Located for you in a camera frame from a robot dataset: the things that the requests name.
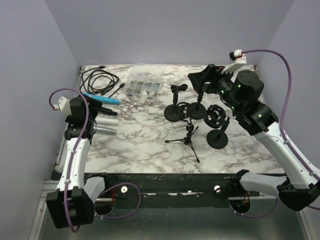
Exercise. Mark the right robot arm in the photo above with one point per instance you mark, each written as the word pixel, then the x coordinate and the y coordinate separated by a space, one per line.
pixel 301 185

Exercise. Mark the silver grey microphone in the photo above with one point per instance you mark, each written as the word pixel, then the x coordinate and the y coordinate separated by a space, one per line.
pixel 106 130

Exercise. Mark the black tripod shock-mount stand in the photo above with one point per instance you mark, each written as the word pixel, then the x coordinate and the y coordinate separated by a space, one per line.
pixel 184 112

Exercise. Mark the black round-base mic stand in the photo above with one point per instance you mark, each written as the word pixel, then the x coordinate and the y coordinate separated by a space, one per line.
pixel 169 110

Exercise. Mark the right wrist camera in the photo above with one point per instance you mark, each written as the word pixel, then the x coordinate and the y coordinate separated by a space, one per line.
pixel 238 59

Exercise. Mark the blue microphone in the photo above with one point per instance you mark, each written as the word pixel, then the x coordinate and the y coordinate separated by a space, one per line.
pixel 103 99

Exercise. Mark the silver mic clip stand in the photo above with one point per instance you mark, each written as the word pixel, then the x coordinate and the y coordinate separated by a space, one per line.
pixel 198 107

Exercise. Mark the aluminium extrusion frame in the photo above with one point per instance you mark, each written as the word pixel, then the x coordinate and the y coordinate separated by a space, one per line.
pixel 45 139

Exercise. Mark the shock mount round-base stand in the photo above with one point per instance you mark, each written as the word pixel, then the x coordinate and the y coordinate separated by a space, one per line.
pixel 215 117

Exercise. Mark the white microphone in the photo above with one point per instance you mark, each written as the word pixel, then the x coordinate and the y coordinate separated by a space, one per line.
pixel 107 121

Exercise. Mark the black mounting rail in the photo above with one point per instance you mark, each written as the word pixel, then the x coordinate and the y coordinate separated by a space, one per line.
pixel 169 190

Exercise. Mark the black microphone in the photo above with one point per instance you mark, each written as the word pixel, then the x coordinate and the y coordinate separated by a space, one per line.
pixel 107 111

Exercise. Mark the clear plastic screw box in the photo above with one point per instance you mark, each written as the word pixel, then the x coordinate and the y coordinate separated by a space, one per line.
pixel 145 81

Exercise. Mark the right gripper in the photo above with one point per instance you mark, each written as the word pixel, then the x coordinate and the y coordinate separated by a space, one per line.
pixel 212 72

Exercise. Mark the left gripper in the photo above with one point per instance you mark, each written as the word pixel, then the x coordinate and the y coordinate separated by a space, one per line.
pixel 94 106

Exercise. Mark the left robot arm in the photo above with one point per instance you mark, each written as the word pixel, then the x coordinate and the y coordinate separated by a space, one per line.
pixel 72 204

